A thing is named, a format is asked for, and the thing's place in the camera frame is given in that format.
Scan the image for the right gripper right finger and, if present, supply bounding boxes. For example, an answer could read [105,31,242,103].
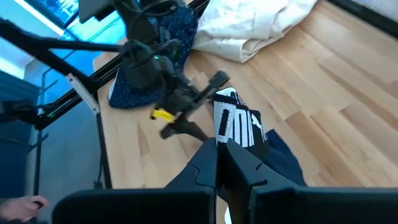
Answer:
[226,138,398,224]

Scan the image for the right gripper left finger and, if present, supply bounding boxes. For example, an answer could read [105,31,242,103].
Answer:
[52,138,218,224]

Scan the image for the black aluminium frame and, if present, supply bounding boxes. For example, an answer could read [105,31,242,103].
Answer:
[0,0,212,189]

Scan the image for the cream canvas tote bag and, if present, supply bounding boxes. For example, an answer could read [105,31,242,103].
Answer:
[192,0,318,63]

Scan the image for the navy polka dot shirt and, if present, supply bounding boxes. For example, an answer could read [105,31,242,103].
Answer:
[108,6,200,110]

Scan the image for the person's hand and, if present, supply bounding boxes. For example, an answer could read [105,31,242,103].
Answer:
[0,195,50,222]

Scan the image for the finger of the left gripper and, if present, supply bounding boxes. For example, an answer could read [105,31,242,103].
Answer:
[160,119,209,142]
[198,70,231,102]

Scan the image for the grey side desk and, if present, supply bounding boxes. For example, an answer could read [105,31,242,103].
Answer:
[77,0,116,24]

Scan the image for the navy Puma shorts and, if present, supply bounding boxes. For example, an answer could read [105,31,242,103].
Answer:
[213,86,307,187]

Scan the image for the small yellow tag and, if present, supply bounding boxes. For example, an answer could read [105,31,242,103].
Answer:
[150,108,177,124]

